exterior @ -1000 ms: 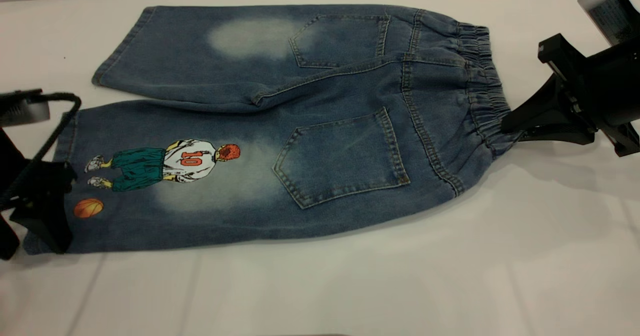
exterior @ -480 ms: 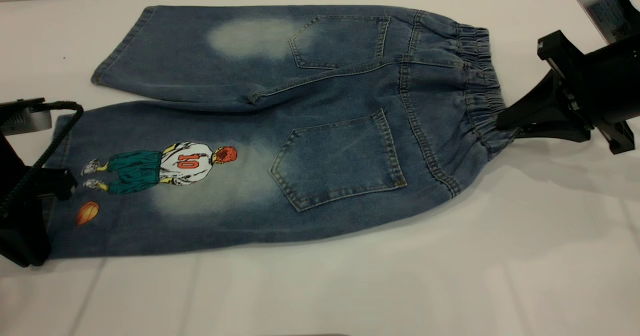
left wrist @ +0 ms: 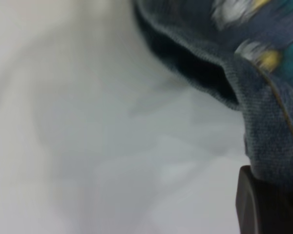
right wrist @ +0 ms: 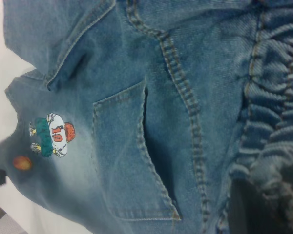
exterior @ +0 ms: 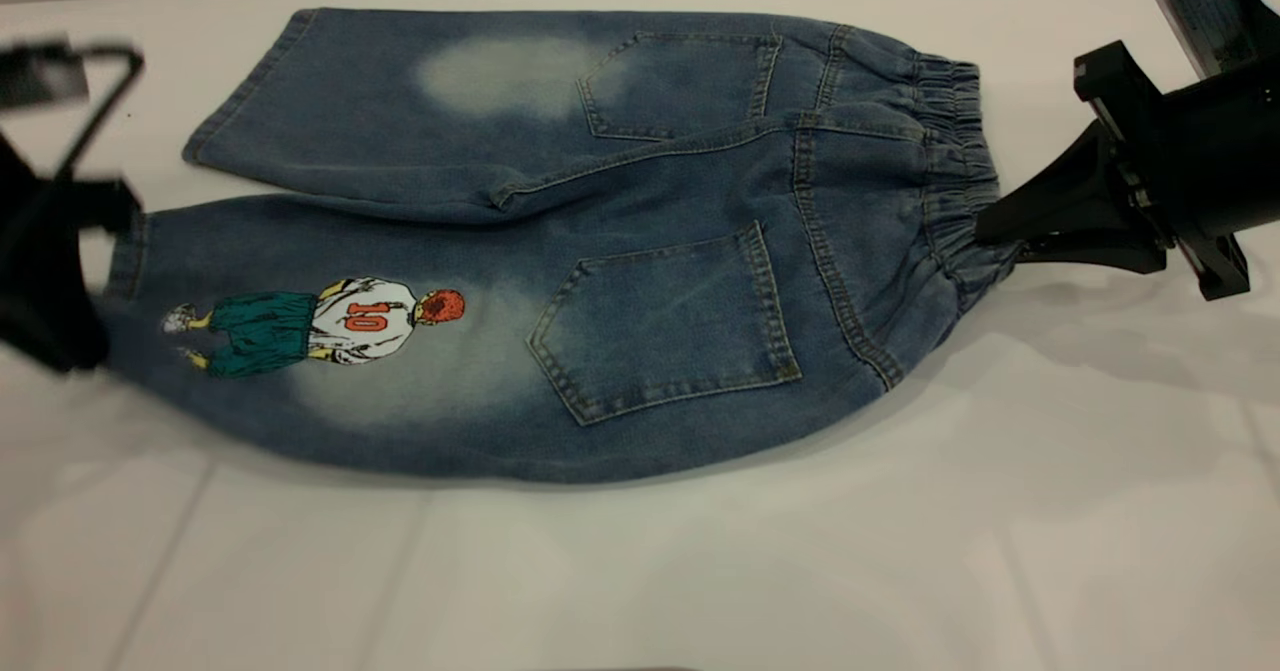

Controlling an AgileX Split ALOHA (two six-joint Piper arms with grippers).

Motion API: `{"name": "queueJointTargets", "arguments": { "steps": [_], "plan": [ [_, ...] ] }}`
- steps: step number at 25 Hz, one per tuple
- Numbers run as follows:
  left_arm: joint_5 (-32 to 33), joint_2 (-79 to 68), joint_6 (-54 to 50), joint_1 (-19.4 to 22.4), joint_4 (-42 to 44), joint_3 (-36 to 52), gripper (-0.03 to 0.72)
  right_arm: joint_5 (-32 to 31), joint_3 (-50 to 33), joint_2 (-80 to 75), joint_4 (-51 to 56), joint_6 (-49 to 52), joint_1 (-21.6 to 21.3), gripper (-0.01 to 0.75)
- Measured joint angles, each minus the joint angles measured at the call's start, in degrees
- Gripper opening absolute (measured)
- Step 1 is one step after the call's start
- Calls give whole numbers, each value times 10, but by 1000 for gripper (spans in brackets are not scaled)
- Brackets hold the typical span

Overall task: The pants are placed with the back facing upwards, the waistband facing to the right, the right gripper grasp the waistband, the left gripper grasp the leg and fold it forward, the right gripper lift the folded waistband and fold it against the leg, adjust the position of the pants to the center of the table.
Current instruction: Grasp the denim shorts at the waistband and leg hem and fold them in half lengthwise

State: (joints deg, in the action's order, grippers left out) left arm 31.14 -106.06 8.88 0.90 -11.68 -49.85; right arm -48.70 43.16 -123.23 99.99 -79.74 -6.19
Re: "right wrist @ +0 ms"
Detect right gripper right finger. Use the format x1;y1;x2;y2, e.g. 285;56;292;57
228;179;274;234

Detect blue denim printed shorts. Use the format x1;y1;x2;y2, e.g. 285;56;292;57
0;0;293;234

